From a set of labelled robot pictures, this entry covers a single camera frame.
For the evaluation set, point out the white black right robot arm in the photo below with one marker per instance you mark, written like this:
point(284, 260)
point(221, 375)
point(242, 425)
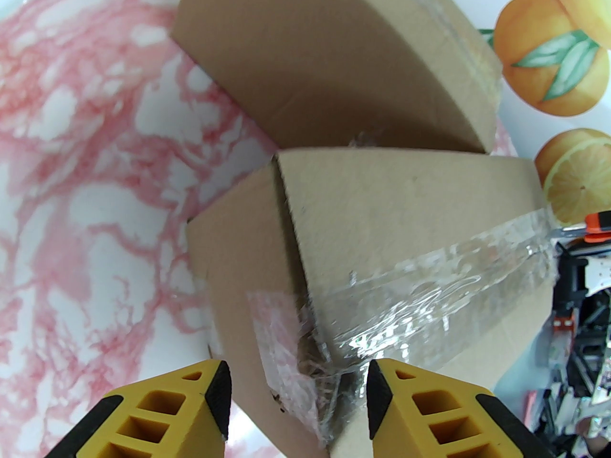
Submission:
point(599, 275)

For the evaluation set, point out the orange black utility knife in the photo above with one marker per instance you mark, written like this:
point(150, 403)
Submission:
point(599, 222)

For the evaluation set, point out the brown cardboard express box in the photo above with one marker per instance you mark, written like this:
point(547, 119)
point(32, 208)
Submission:
point(334, 65)
point(405, 217)

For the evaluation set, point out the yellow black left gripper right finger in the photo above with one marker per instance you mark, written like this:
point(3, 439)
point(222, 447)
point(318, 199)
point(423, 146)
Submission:
point(429, 422)

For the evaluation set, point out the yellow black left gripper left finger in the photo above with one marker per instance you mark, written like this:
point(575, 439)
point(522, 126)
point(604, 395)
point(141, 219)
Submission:
point(157, 422)

